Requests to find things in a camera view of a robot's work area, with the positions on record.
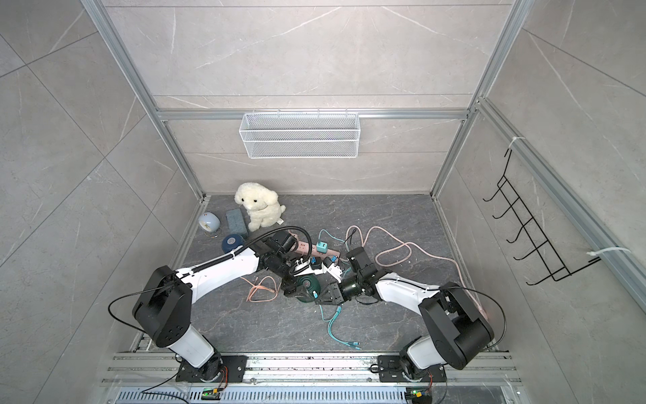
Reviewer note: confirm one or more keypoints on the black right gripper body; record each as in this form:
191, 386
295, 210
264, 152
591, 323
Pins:
338, 292

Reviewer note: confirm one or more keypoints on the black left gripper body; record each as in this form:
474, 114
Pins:
290, 284

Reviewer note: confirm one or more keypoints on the pink power strip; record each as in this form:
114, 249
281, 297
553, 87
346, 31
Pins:
373, 277

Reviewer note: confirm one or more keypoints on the teal USB charger adapter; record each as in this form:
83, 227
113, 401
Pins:
322, 247

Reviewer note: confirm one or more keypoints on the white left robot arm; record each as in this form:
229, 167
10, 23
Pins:
163, 309

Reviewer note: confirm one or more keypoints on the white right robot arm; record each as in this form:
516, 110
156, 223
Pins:
457, 327

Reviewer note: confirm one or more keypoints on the grey-blue glasses case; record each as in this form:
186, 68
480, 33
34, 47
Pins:
236, 223

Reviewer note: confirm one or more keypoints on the white plush dog toy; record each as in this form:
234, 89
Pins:
262, 205

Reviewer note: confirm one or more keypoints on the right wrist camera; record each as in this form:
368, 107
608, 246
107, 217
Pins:
331, 266

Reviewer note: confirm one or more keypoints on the white wire mesh basket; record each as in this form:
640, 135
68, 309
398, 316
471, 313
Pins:
281, 135

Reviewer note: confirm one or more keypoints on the metal base rail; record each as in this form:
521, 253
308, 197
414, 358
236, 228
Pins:
346, 377

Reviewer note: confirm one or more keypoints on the black wall hook rack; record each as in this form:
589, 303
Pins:
529, 229

